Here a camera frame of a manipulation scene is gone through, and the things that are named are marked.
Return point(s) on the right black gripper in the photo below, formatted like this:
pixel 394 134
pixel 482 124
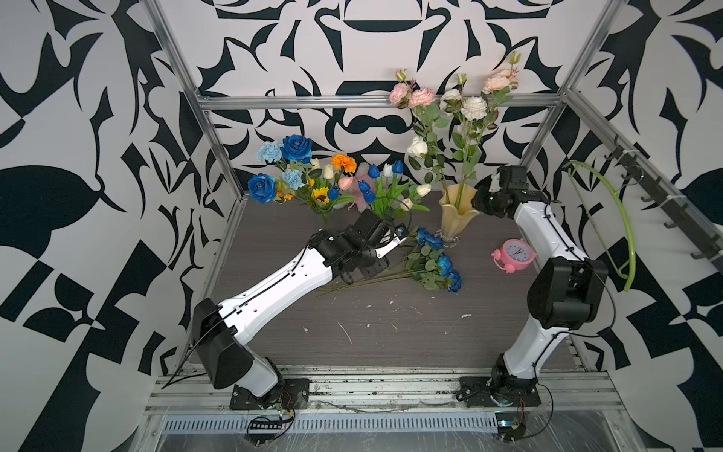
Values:
pixel 482 198

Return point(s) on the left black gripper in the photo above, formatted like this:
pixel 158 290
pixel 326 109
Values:
pixel 377 266

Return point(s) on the yellow wavy glass vase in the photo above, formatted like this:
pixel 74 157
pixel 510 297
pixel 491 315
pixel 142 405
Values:
pixel 457 212

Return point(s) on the blue rose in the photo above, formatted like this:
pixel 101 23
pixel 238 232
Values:
pixel 421 238
pixel 441 267
pixel 420 256

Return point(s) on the blue rose low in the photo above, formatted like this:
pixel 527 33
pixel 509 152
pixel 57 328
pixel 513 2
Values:
pixel 452 282

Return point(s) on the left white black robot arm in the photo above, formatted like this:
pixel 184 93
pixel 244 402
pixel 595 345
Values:
pixel 221 331

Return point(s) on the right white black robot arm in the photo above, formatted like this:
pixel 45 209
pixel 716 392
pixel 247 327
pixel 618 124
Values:
pixel 566 293

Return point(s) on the pink alarm clock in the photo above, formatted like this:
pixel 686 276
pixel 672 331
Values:
pixel 514 255

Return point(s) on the tulip bouquet blue white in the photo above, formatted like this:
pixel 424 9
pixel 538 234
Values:
pixel 387 193

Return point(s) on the pink and white flower bouquet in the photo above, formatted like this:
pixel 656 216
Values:
pixel 452 126

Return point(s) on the mixed sunflower bouquet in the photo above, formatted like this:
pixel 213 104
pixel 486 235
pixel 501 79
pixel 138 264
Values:
pixel 321 187

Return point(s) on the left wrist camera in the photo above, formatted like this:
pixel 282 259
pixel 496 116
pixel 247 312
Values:
pixel 392 240

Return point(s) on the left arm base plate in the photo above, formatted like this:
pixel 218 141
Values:
pixel 286 395

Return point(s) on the black hook rail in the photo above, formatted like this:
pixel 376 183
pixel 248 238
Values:
pixel 661 193

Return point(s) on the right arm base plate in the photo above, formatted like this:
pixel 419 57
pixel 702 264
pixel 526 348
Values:
pixel 498 392

